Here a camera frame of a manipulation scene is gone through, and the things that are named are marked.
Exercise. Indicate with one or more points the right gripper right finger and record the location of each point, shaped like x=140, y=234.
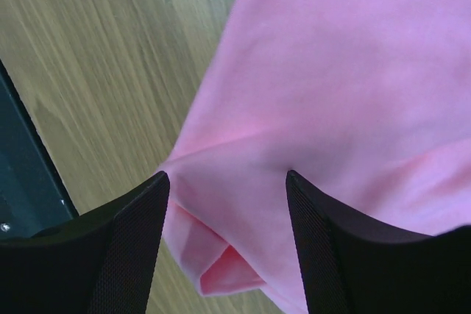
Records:
x=353, y=263

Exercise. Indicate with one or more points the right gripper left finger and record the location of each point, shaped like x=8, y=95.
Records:
x=100, y=262

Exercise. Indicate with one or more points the pink t shirt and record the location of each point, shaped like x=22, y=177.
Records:
x=367, y=99

